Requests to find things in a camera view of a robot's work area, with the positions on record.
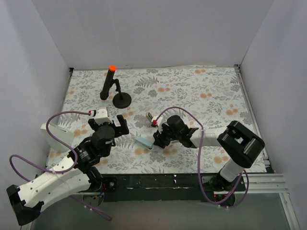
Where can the black microphone orange tip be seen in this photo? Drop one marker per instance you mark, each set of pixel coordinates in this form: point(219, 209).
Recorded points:
point(104, 94)

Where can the beige green stapler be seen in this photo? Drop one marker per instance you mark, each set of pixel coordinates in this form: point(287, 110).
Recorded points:
point(149, 117)

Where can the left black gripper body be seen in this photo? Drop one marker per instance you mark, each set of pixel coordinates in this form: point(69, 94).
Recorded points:
point(111, 125)

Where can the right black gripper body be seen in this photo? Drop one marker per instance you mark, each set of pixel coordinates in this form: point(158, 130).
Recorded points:
point(162, 138)

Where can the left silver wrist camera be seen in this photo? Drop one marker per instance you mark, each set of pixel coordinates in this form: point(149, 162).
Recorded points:
point(102, 116)

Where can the black microphone desk stand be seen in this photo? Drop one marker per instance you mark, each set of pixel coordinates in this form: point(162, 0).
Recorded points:
point(121, 100)

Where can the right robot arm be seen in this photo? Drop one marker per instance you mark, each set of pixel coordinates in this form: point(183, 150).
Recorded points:
point(241, 144)

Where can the white angled bracket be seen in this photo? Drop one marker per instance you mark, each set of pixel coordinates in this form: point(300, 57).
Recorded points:
point(60, 133)

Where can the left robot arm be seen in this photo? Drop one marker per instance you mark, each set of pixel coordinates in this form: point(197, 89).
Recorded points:
point(76, 172)

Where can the black base frame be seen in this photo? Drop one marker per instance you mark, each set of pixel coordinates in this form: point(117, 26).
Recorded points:
point(167, 187)

